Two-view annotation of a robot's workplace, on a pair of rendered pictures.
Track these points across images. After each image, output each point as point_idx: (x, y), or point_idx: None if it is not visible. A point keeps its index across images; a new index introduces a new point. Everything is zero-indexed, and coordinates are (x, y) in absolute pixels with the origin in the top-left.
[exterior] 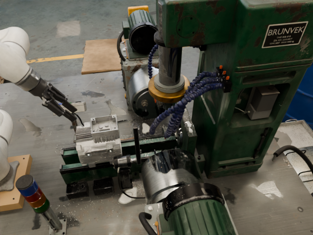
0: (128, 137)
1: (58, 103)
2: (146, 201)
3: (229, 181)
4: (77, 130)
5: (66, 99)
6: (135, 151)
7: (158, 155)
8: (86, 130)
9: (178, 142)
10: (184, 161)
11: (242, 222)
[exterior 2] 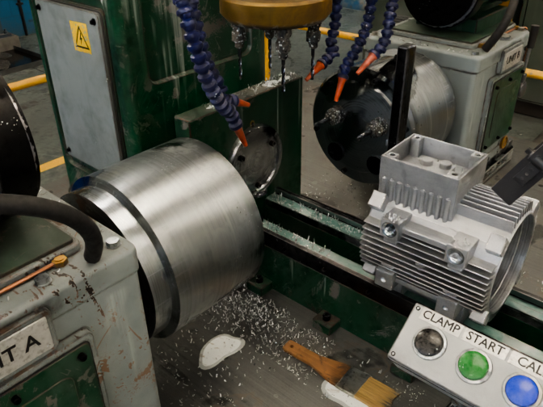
0: (292, 363)
1: (525, 383)
2: (452, 111)
3: None
4: (515, 211)
5: (529, 148)
6: (406, 128)
7: (390, 77)
8: (486, 199)
9: (267, 178)
10: (363, 60)
11: (301, 153)
